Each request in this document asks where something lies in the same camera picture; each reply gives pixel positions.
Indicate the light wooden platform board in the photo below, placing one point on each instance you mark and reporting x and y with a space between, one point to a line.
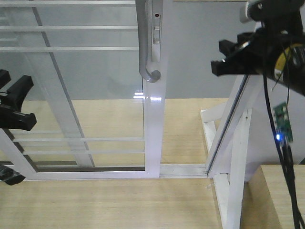
126 203

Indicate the aluminium floor door track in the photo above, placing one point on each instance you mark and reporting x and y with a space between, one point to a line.
183 171

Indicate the white door frame post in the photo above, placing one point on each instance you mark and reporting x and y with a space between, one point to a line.
242 97

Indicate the light wooden box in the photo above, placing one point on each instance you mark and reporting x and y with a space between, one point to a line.
278 210

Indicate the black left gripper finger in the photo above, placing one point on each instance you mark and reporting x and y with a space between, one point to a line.
4 78
18 91

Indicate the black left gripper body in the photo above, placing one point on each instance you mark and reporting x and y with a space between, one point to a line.
11 116

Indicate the black yellow right robot arm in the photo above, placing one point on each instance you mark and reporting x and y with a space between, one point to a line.
276 49

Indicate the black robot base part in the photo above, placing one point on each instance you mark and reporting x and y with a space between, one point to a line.
10 176

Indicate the silver door lock plate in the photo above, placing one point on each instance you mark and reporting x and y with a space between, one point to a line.
157 16

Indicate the white fixed glass door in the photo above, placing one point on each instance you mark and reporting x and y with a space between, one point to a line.
46 32

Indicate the white sliding glass door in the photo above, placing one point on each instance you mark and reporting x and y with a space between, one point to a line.
120 113

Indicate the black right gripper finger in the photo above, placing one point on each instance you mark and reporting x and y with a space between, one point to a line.
233 66
227 47

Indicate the silver door handle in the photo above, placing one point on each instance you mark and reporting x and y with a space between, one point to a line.
142 22

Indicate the green circuit board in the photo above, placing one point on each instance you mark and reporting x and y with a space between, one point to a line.
282 123

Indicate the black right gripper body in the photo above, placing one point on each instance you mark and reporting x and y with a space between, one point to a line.
279 44

